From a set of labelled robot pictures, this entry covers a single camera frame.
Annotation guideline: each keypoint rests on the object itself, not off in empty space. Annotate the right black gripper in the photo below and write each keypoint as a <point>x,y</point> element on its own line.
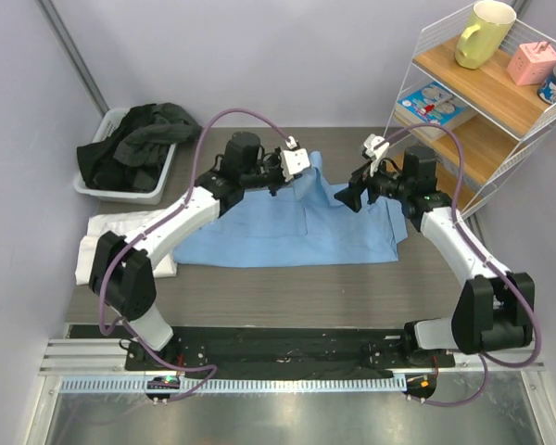
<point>360,181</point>

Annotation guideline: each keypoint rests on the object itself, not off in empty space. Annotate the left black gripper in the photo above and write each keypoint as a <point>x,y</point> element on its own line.
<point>276,159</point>

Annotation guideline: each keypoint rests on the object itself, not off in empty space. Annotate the light blue long sleeve shirt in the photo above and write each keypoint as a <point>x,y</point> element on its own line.
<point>303,225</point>

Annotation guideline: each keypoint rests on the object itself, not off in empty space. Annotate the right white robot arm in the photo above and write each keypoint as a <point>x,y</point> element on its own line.
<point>492,310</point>

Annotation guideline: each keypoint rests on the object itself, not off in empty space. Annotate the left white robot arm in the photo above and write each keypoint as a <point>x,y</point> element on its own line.
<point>122,273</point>

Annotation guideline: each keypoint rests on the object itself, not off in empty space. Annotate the black dark clothes pile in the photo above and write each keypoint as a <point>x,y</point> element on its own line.
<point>131,159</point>

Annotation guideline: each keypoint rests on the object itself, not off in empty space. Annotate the blue white tissue pack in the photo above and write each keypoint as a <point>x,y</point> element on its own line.
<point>434,103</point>

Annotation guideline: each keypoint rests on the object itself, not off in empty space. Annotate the folded white shirt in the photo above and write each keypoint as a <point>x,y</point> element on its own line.
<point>118,223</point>

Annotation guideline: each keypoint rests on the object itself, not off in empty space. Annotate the white plastic laundry basket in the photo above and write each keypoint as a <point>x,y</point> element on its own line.
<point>108,125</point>

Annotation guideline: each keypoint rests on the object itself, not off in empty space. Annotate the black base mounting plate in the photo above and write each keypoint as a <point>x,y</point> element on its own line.
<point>293,354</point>

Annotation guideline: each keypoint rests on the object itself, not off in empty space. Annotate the yellow green ceramic mug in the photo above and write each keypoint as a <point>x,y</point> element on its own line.
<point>488,24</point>

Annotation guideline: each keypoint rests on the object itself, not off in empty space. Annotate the pink cube power adapter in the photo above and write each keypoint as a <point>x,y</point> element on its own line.
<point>532,63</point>

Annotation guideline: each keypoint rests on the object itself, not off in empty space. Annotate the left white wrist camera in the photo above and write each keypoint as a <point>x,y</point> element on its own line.
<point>294,159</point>

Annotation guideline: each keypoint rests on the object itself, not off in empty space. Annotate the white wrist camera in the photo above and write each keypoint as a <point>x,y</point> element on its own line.
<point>294,159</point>
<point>374,149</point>

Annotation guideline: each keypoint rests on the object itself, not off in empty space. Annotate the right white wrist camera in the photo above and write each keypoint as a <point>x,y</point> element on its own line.
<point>374,149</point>

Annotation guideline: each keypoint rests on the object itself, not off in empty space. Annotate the white wire wooden shelf rack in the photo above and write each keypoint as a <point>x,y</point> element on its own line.
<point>511,121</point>

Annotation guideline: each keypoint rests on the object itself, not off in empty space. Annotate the aluminium slotted cable rail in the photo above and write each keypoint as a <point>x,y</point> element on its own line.
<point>160,384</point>

